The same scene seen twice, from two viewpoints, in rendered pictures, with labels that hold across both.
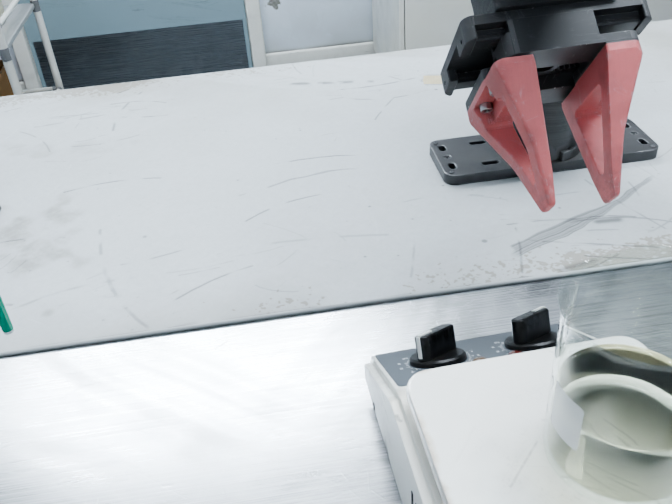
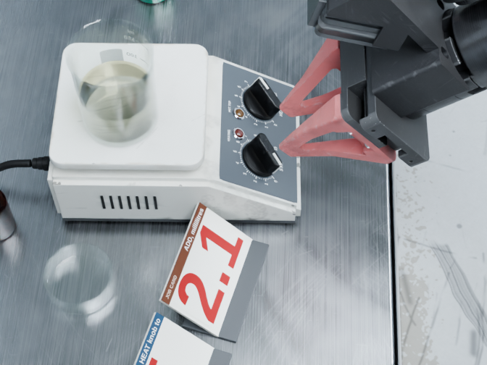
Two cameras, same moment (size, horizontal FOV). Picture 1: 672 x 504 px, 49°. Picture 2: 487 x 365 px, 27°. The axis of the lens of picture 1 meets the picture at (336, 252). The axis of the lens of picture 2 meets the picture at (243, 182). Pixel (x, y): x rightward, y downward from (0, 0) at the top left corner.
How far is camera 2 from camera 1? 0.77 m
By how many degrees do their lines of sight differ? 64
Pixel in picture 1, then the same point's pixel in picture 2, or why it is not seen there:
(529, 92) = (321, 56)
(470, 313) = (359, 185)
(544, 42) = (344, 52)
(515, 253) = (434, 243)
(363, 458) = not seen: hidden behind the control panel
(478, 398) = (177, 72)
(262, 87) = not seen: outside the picture
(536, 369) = (188, 104)
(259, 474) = (241, 40)
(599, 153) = (323, 146)
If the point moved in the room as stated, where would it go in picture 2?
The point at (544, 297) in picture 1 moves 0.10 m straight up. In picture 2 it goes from (367, 242) to (381, 178)
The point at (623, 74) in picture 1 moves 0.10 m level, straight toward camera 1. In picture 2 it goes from (324, 114) to (198, 51)
